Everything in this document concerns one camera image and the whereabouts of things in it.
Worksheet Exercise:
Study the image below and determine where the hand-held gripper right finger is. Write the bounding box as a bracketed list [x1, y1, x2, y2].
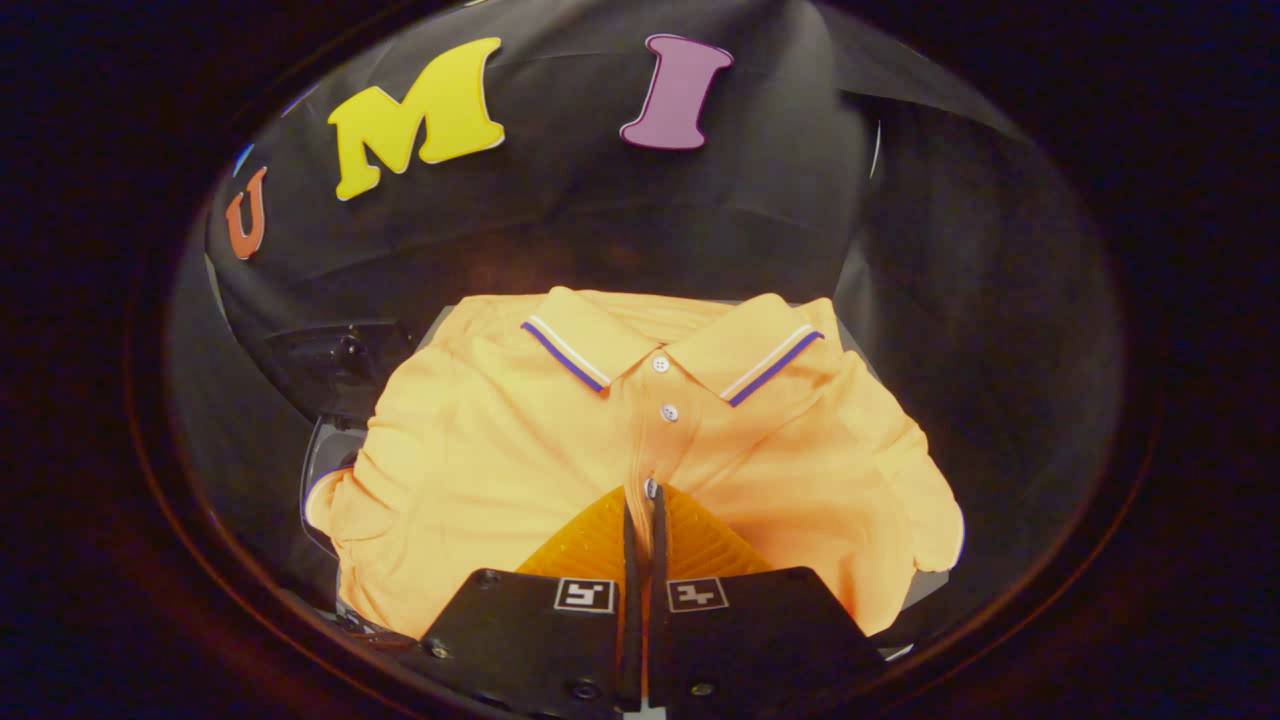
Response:
[646, 485, 888, 717]

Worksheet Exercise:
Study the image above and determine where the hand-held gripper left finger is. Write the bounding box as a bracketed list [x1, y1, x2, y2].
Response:
[418, 485, 642, 715]

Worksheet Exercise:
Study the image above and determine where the orange polo shirt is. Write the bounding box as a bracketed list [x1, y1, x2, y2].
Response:
[303, 287, 966, 641]

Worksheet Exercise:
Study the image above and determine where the grey washing machine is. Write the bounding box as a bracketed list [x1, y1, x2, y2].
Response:
[265, 318, 413, 641]

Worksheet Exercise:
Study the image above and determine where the black backdrop cloth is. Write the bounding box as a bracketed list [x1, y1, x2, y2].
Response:
[165, 0, 1126, 651]

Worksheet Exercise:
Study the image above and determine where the beige cabinet with dark frame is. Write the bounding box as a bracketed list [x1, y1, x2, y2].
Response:
[420, 298, 953, 663]

